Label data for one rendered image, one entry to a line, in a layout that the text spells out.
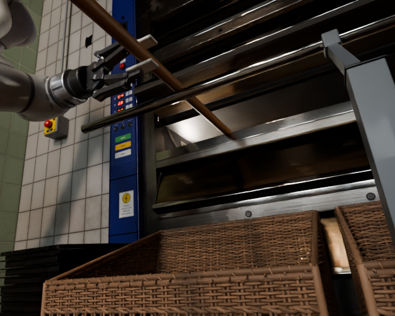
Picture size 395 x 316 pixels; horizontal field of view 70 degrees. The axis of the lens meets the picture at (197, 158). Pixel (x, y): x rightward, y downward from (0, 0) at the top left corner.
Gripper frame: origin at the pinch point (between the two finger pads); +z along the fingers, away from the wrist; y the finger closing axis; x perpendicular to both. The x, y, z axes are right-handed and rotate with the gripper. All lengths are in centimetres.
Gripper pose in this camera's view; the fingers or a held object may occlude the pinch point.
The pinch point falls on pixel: (143, 55)
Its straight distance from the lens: 68.8
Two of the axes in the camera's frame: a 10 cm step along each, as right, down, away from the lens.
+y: 0.9, 9.4, -3.2
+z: 8.9, -2.2, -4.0
